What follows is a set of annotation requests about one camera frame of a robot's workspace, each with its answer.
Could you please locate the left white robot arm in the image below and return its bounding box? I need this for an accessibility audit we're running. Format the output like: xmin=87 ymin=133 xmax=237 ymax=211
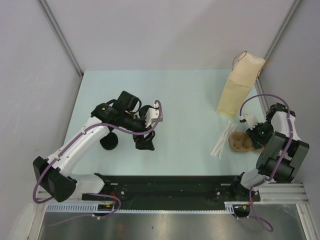
xmin=32 ymin=91 xmax=163 ymax=204

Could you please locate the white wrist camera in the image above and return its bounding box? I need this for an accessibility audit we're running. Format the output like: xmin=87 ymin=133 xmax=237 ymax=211
xmin=240 ymin=113 xmax=259 ymax=130
xmin=145 ymin=103 xmax=163 ymax=127

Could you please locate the left aluminium frame post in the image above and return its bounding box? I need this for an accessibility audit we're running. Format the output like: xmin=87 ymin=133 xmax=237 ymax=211
xmin=37 ymin=0 xmax=85 ymax=77

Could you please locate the stack of black lids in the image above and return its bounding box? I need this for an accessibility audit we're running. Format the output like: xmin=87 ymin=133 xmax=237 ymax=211
xmin=99 ymin=132 xmax=119 ymax=151

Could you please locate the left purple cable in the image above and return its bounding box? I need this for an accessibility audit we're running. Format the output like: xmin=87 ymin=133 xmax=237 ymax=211
xmin=33 ymin=99 xmax=164 ymax=205

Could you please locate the right aluminium frame post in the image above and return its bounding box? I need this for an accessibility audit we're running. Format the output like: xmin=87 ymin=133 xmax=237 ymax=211
xmin=264 ymin=0 xmax=304 ymax=61

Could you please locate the brown pulp cup carrier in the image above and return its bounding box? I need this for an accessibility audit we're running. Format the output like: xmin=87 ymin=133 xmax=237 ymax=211
xmin=228 ymin=132 xmax=264 ymax=153

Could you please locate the aluminium frame post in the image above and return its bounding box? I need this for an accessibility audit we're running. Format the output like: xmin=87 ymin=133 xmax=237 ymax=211
xmin=264 ymin=0 xmax=304 ymax=61
xmin=37 ymin=0 xmax=85 ymax=77

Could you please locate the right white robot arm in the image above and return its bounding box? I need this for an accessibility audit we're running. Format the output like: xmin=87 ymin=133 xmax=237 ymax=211
xmin=229 ymin=103 xmax=310 ymax=201

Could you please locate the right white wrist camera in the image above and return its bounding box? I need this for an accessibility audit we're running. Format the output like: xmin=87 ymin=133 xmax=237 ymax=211
xmin=240 ymin=113 xmax=259 ymax=130

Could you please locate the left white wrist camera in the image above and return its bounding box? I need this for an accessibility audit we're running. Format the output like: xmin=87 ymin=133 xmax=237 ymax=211
xmin=145 ymin=103 xmax=163 ymax=127

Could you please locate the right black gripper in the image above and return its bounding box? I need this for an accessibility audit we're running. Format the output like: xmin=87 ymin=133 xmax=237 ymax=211
xmin=246 ymin=120 xmax=275 ymax=150

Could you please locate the white slotted cable duct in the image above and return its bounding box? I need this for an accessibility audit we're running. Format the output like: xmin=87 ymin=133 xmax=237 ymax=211
xmin=46 ymin=203 xmax=114 ymax=214

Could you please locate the white wrapped straw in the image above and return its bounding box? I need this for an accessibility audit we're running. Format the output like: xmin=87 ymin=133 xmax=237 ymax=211
xmin=218 ymin=123 xmax=238 ymax=160
xmin=213 ymin=120 xmax=231 ymax=152
xmin=209 ymin=121 xmax=238 ymax=160

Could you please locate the brown paper takeout bag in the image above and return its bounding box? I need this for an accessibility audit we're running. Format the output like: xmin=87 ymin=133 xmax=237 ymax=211
xmin=216 ymin=50 xmax=273 ymax=119

